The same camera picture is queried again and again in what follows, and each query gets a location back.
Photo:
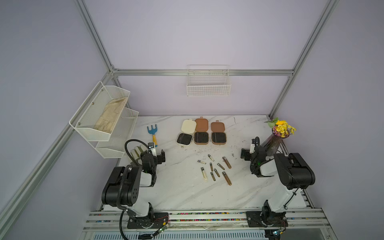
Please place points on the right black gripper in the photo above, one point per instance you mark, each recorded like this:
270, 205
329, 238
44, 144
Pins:
246, 153

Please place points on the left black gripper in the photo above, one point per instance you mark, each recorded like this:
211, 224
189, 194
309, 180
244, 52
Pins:
160, 159

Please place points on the cream nail clipper case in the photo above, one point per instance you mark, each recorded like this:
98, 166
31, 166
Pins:
186, 135

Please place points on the large cream nail clipper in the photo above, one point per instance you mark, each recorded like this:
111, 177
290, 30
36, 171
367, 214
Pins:
204, 174

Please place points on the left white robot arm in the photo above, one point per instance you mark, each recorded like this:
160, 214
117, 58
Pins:
123, 186

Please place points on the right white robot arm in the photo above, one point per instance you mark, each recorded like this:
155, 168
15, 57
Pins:
293, 172

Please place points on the large brown nail clipper upper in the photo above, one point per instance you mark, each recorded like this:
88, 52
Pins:
227, 162

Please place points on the large brown nail clipper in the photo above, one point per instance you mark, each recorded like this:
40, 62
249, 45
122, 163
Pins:
227, 178
227, 162

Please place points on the large brown nail clipper lower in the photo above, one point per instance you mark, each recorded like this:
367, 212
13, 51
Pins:
227, 178

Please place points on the green beige glove on table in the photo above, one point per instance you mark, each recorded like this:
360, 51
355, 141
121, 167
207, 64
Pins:
136, 153

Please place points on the dark glass vase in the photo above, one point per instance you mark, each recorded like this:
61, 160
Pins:
272, 144

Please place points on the blue yellow toy rake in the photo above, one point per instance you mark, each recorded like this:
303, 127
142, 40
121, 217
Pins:
152, 131

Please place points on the yellow flower bouquet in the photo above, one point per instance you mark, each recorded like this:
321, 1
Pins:
281, 128

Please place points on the white mesh lower shelf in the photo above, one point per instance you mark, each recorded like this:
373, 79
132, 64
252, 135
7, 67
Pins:
114, 148

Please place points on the white mesh shelf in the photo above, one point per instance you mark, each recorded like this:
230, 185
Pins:
87, 121
114, 148

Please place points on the brown case right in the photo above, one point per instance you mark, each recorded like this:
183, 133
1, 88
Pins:
218, 136

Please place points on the brown case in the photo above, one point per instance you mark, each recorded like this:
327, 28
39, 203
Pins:
201, 136
218, 136

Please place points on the brown case left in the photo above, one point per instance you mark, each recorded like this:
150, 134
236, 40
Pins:
201, 136

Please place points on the beige cloth glove in shelf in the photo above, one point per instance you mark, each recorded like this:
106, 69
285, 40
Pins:
110, 115

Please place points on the white mesh upper shelf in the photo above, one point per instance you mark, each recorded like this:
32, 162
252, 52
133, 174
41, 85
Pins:
87, 121

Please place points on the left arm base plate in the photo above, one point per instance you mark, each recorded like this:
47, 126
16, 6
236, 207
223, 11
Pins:
154, 222

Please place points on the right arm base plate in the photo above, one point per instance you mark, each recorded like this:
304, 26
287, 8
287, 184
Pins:
258, 219

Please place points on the aluminium frame rail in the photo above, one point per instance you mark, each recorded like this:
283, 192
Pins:
215, 72

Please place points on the white wire wall basket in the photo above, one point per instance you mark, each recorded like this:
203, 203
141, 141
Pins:
208, 85

